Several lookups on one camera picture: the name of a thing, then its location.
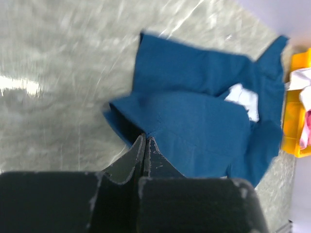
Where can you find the yellow plastic bin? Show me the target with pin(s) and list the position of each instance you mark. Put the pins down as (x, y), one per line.
(294, 116)

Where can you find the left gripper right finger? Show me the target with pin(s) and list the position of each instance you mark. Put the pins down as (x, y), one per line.
(156, 165)

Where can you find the dark blue t shirt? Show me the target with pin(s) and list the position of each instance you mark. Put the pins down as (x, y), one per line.
(212, 114)

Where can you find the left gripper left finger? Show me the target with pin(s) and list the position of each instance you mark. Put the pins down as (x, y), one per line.
(122, 170)

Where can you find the pink t shirt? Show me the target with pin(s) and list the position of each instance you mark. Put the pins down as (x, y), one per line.
(305, 139)

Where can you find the white t shirt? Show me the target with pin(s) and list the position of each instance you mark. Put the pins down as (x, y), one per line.
(301, 80)

